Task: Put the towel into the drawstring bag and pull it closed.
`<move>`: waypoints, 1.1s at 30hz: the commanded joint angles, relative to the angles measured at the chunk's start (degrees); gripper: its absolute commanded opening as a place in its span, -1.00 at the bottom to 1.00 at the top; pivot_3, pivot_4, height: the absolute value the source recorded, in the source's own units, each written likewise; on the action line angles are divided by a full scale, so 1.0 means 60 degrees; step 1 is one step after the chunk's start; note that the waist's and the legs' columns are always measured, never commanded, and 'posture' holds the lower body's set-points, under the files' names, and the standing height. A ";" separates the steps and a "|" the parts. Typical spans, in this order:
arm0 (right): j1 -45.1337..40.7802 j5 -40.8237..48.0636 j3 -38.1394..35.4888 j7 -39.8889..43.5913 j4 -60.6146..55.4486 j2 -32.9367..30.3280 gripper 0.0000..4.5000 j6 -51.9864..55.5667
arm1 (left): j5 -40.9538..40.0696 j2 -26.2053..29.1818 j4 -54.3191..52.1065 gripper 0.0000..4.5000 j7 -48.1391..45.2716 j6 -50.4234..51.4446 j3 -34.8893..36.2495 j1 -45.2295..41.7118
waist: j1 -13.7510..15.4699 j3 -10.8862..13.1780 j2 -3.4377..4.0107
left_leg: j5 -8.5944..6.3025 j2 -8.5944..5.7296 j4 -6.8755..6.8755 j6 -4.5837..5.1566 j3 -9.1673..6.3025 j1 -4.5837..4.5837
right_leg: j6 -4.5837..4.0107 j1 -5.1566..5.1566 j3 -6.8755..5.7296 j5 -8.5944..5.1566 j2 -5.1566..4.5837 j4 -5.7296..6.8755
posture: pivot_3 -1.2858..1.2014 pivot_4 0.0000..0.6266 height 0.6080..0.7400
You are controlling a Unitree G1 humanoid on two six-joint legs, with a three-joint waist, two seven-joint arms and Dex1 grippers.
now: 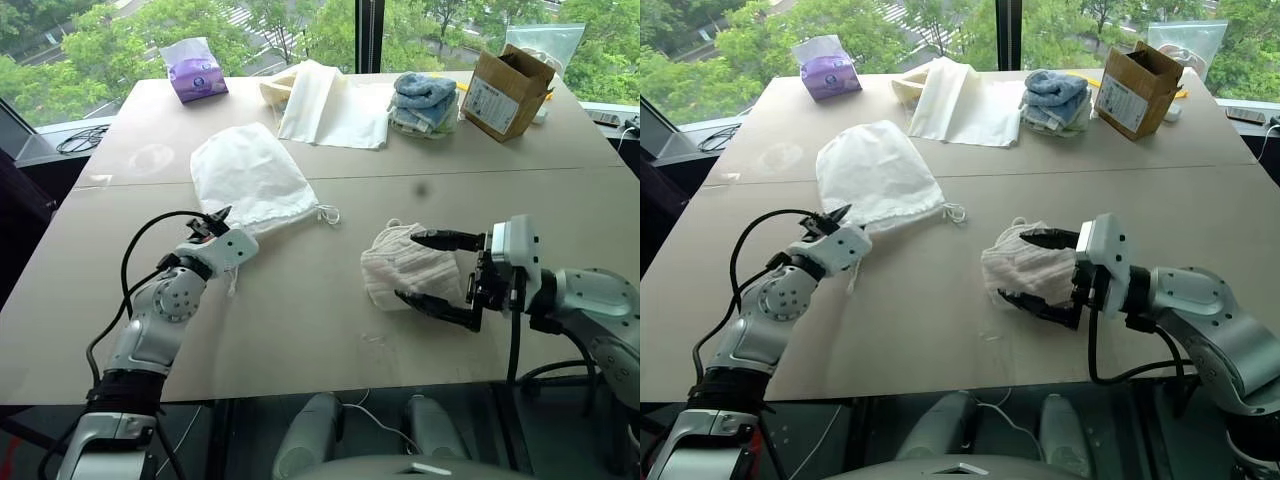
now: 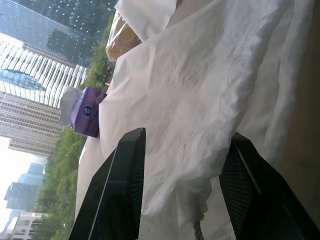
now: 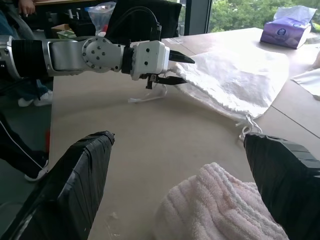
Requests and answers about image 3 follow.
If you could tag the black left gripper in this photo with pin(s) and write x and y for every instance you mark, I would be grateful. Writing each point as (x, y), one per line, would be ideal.
(150, 80)

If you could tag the black trouser leg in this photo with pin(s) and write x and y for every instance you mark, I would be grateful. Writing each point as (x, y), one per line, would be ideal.
(15, 147)

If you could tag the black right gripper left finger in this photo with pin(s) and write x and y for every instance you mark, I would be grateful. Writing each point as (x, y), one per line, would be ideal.
(75, 180)

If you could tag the dark window frame post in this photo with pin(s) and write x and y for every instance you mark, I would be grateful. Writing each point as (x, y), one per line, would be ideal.
(200, 15)

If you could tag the pale beige cloth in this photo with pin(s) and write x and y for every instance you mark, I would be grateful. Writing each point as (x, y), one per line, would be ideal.
(317, 58)

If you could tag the bystander bare hand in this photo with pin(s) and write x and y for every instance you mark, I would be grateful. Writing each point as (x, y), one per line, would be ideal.
(27, 7)

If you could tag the brown cardboard box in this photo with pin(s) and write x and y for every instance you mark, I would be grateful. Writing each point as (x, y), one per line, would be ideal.
(61, 28)

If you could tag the white sneaker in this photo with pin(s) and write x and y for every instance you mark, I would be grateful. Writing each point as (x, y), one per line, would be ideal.
(44, 98)
(26, 102)

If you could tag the black shoe white sole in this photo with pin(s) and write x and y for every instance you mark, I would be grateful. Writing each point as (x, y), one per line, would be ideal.
(37, 172)

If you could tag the white flat cloth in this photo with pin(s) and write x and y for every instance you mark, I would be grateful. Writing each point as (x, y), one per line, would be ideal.
(310, 81)

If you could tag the purple tissue pack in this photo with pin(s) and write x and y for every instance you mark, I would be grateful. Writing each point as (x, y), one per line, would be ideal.
(282, 33)

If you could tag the clear plastic bag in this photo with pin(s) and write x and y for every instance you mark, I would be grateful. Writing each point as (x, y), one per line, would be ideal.
(100, 17)

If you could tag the pink terry towel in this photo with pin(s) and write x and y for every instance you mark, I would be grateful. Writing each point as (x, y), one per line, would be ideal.
(212, 205)

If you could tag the green tray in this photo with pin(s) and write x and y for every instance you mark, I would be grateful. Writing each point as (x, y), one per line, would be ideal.
(66, 34)

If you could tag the black chair back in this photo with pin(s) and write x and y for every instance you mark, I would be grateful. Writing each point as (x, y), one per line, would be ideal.
(140, 27)

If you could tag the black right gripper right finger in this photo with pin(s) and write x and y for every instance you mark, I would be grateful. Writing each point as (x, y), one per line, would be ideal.
(282, 175)

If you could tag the blue jeans leg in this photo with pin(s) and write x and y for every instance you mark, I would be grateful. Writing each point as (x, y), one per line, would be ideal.
(42, 86)

